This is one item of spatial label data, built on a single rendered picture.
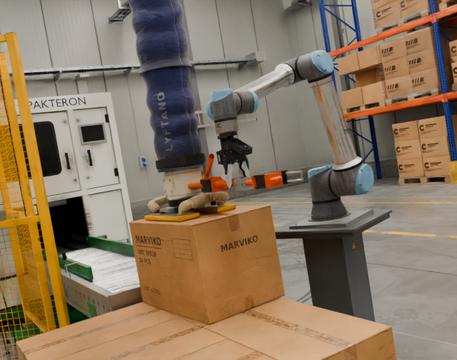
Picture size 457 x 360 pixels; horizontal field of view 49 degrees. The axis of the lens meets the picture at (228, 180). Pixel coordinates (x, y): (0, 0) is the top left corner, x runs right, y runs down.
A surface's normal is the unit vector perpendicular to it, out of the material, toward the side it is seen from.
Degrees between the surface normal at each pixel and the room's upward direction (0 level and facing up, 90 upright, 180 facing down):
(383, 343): 90
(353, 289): 90
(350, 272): 90
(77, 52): 90
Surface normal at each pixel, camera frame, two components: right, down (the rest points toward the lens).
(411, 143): -0.83, 0.13
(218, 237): 0.57, -0.05
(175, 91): 0.27, -0.22
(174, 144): -0.13, -0.19
